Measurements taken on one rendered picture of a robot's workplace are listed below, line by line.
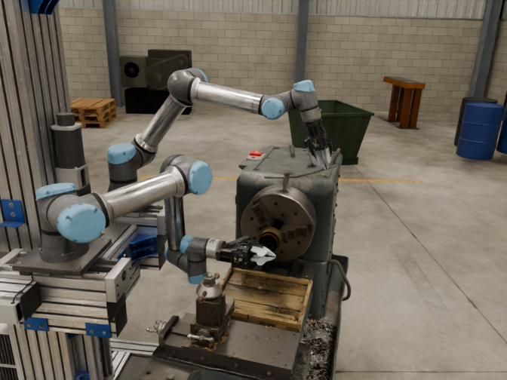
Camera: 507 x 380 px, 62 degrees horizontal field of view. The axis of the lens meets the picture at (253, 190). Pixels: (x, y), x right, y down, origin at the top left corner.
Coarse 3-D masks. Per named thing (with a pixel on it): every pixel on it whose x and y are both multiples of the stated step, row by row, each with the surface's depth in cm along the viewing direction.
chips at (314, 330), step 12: (312, 324) 197; (324, 324) 198; (312, 336) 186; (324, 336) 187; (312, 348) 181; (324, 348) 181; (312, 360) 175; (324, 360) 176; (312, 372) 167; (324, 372) 169
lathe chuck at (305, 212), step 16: (272, 192) 174; (288, 192) 175; (272, 208) 175; (288, 208) 173; (304, 208) 171; (256, 224) 179; (288, 224) 175; (256, 240) 182; (288, 240) 178; (304, 240) 176; (288, 256) 180
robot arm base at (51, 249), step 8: (48, 232) 130; (56, 232) 130; (48, 240) 130; (56, 240) 130; (64, 240) 131; (40, 248) 134; (48, 248) 130; (56, 248) 130; (64, 248) 131; (72, 248) 133; (80, 248) 134; (88, 248) 139; (40, 256) 133; (48, 256) 131; (56, 256) 130; (64, 256) 131; (72, 256) 133; (80, 256) 135
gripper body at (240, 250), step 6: (222, 246) 157; (228, 246) 158; (234, 246) 158; (240, 246) 156; (246, 246) 156; (222, 252) 158; (228, 252) 154; (234, 252) 152; (240, 252) 151; (246, 252) 152; (222, 258) 156; (228, 258) 153; (234, 258) 154; (240, 258) 153; (246, 258) 153; (234, 264) 155; (246, 264) 154
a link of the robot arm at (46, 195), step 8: (56, 184) 133; (64, 184) 132; (72, 184) 132; (40, 192) 126; (48, 192) 125; (56, 192) 126; (64, 192) 127; (72, 192) 130; (40, 200) 126; (48, 200) 125; (40, 208) 127; (48, 208) 124; (40, 216) 129; (48, 224) 129
